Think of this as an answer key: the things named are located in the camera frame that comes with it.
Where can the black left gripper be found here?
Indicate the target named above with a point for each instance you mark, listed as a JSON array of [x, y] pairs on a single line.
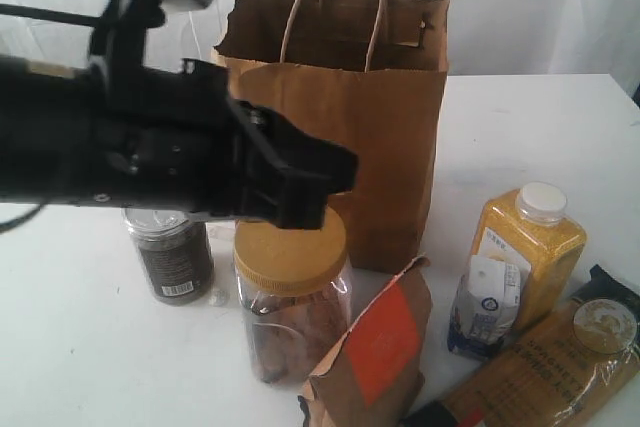
[[177, 141]]

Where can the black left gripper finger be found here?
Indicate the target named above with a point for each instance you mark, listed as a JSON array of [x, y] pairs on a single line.
[[303, 151]]

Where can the clear jar yellow lid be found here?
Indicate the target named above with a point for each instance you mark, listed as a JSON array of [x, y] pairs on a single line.
[[294, 288]]

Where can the brown paper shopping bag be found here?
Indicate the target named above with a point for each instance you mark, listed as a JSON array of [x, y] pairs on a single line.
[[368, 75]]

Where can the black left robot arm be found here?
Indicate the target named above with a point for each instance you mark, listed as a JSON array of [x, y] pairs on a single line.
[[44, 118]]

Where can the dark can silver lid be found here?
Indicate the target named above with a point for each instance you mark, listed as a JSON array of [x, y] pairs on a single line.
[[174, 252]]

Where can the brown pouch orange label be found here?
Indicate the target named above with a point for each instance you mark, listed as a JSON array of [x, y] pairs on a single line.
[[371, 376]]

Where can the yellow grain bottle white cap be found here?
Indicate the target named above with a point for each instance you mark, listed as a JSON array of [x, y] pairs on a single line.
[[528, 227]]

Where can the small white blue carton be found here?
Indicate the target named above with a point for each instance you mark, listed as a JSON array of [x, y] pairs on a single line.
[[484, 308]]

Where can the spaghetti packet gold seal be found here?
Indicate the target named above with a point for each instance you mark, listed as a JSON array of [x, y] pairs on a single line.
[[560, 372]]

